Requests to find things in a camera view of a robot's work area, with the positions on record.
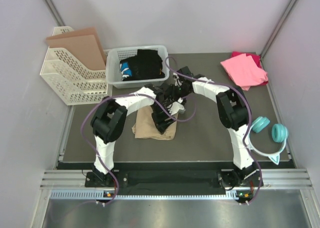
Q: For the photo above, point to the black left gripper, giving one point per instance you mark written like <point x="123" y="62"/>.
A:
<point x="161" y="126"/>

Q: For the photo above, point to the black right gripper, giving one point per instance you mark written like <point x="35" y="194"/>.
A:
<point x="176" y="87"/>

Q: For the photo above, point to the beige t shirt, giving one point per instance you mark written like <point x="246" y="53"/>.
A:
<point x="144" y="127"/>

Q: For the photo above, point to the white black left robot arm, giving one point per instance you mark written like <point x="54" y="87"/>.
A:
<point x="110" y="116"/>

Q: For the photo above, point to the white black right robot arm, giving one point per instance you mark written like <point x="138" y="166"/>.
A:
<point x="234" y="114"/>

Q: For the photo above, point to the black t shirt in basket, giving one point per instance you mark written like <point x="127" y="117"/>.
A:
<point x="146" y="64"/>

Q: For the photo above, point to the pink folded t shirt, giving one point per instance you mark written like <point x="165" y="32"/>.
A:
<point x="243" y="71"/>

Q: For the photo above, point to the blue white t shirt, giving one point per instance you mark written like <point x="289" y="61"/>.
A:
<point x="125" y="70"/>

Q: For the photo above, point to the white plastic laundry basket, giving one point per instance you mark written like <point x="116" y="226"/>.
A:
<point x="113" y="74"/>

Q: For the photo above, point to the magenta folded t shirt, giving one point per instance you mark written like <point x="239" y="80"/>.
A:
<point x="257" y="59"/>

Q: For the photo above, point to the white mesh file organizer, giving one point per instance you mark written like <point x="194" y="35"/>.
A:
<point x="69" y="78"/>

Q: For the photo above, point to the teal cat ear headphones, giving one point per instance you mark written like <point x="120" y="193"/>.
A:
<point x="268" y="140"/>

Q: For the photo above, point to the brown paper folder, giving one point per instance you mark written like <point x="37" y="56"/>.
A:
<point x="84" y="44"/>

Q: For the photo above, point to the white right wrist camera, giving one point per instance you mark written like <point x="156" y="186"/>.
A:
<point x="178" y="79"/>

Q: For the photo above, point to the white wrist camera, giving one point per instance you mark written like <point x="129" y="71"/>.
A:
<point x="178" y="79"/>
<point x="176" y="107"/>

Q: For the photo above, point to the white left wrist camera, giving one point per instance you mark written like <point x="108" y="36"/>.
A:
<point x="176" y="107"/>

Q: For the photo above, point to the grey slotted cable duct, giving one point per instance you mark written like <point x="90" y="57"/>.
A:
<point x="107" y="195"/>

